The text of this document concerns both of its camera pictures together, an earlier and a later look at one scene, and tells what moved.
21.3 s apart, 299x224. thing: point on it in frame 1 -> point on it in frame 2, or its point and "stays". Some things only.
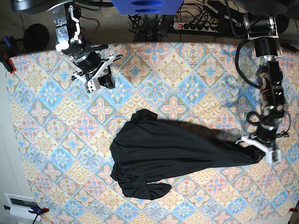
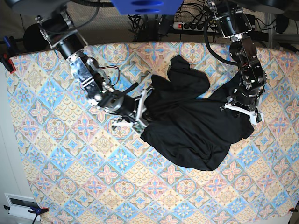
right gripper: (266, 134) -> (253, 102)
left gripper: (90, 62) -> (119, 101)
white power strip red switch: (195, 27) stays
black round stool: (36, 37) stays
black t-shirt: (145, 149) -> (196, 130)
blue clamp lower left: (38, 211) stays
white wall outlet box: (20, 205) stays
